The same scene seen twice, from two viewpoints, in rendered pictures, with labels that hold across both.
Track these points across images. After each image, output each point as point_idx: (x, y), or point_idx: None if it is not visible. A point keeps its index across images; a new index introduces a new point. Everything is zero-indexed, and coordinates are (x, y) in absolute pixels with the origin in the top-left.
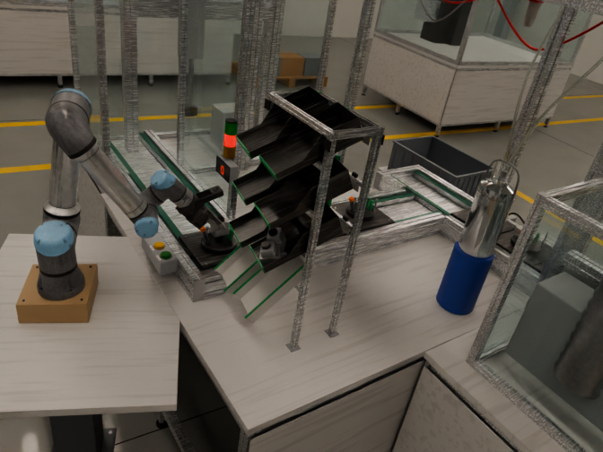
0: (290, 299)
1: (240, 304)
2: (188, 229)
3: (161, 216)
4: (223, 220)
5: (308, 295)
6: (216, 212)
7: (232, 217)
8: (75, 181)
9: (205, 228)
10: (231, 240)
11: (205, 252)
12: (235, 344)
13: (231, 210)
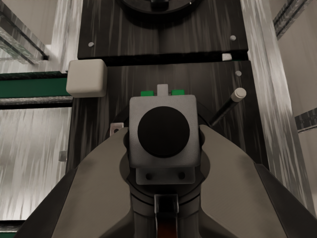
0: (316, 64)
1: (313, 169)
2: (11, 180)
3: None
4: (185, 119)
5: (312, 29)
6: None
7: (40, 49)
8: None
9: (168, 234)
10: (221, 118)
11: (194, 216)
12: None
13: (20, 36)
